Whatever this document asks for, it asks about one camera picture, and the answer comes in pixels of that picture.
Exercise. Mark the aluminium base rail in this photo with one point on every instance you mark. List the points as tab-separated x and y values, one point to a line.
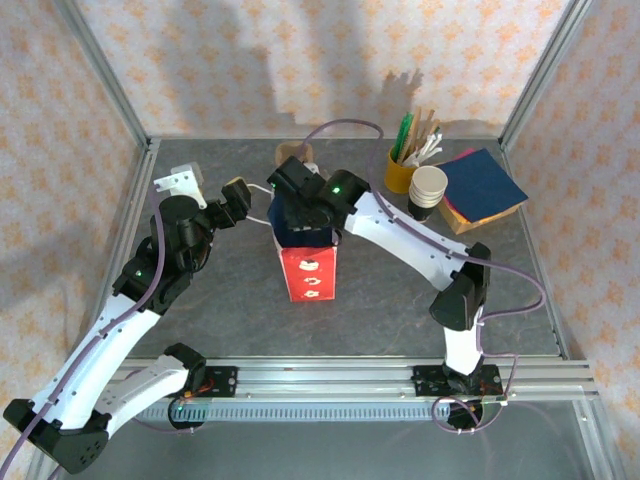
325	375

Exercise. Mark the aluminium frame post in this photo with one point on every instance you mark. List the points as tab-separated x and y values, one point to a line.
542	75
106	75

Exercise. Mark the stack of paper cups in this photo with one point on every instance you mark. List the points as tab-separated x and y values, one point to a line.
425	207

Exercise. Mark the white wrapped sticks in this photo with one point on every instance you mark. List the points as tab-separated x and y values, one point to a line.
427	149

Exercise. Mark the aluminium lower frame leg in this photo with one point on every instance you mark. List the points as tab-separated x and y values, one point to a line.
595	440

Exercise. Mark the brown paper napkin stack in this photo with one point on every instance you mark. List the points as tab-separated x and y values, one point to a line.
460	227

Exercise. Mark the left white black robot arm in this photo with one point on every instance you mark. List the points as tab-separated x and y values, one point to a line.
95	350

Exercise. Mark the yellow holder cup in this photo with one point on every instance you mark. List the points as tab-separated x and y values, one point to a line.
397	177

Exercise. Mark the red white paper gift bag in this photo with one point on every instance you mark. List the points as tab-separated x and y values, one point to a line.
307	280

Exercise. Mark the aluminium table side rail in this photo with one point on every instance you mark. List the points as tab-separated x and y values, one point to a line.
131	215
517	175

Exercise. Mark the brown cardboard cup carrier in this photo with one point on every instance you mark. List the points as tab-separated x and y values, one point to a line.
287	150

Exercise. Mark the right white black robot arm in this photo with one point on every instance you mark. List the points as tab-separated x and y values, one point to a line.
410	240

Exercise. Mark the green straw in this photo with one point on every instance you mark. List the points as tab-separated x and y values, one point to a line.
404	137

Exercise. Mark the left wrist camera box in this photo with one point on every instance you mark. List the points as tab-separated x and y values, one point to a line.
182	180

